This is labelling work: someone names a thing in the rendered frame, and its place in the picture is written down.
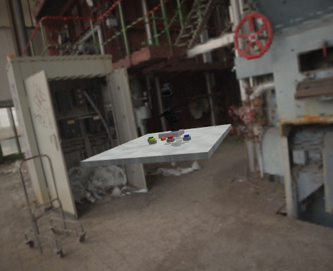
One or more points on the blue button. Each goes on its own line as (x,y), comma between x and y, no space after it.
(186,138)

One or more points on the yellow button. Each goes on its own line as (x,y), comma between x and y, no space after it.
(152,141)

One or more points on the red button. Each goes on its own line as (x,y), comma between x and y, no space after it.
(170,139)

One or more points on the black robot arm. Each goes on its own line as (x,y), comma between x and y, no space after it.
(166,92)

